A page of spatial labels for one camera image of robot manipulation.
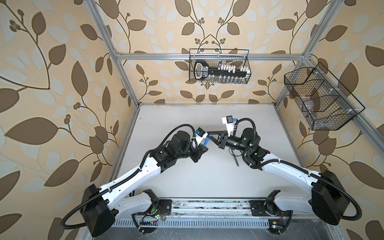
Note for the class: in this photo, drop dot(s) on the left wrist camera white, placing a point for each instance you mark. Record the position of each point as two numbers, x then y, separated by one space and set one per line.
200 136

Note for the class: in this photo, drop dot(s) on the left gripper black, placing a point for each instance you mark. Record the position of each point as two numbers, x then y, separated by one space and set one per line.
198 151

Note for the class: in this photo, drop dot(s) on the aluminium frame right post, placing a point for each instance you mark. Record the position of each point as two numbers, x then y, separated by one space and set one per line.
326 10

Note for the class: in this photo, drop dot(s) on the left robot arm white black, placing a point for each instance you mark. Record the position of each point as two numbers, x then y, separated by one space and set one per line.
104 205

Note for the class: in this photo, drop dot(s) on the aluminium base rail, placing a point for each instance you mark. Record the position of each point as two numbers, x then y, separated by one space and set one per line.
212 213

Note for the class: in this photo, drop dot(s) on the aluminium frame post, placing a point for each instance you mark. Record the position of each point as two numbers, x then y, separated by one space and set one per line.
93 10
326 10

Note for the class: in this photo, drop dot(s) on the black tool with white bits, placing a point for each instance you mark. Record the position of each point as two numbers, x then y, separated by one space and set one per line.
202 70

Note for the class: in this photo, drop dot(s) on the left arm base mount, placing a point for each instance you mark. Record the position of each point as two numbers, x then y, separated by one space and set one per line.
146 222

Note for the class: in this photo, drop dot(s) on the right wire basket black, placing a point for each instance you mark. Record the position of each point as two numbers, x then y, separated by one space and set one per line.
326 103

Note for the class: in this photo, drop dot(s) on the aluminium frame left post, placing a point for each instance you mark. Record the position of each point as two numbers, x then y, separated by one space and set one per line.
93 10

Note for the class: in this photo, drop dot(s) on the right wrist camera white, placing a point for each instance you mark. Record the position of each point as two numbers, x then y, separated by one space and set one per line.
230 123

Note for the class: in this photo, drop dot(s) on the back wire basket black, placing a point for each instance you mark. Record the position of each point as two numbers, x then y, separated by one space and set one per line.
237 57

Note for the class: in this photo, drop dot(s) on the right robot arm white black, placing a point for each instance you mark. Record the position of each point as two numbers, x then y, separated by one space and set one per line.
323 196

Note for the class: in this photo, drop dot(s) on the wire basket black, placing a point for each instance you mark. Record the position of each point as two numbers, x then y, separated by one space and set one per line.
326 103
237 57

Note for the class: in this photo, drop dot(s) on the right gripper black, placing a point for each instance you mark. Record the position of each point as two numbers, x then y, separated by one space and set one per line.
222 145

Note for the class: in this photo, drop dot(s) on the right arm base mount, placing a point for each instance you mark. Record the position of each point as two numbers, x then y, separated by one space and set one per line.
262 208

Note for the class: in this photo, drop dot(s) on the blue pen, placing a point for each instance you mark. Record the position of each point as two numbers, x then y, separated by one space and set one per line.
208 138

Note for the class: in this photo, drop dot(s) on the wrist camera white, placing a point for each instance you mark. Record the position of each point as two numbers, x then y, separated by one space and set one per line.
200 136
230 123

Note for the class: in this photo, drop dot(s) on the green pen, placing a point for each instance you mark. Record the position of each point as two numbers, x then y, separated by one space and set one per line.
236 160

